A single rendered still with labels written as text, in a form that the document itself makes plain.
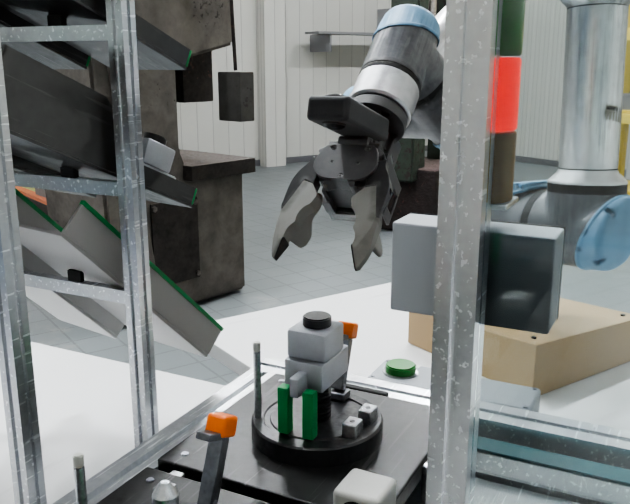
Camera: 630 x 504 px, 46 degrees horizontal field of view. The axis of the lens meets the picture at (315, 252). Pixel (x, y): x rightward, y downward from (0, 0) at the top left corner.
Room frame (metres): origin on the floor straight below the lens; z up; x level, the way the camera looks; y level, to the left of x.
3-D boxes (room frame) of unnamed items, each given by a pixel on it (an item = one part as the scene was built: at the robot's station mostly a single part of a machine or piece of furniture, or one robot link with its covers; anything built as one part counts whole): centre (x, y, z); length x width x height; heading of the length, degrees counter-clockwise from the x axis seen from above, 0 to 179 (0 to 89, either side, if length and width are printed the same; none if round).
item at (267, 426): (0.73, 0.00, 0.98); 0.14 x 0.14 x 0.02
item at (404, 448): (0.73, 0.00, 0.96); 0.24 x 0.24 x 0.02; 63
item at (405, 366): (0.91, -0.11, 0.96); 0.04 x 0.04 x 0.02
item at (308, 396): (0.68, 0.01, 1.01); 0.01 x 0.01 x 0.05; 63
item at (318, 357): (0.72, 0.00, 1.07); 0.08 x 0.04 x 0.07; 153
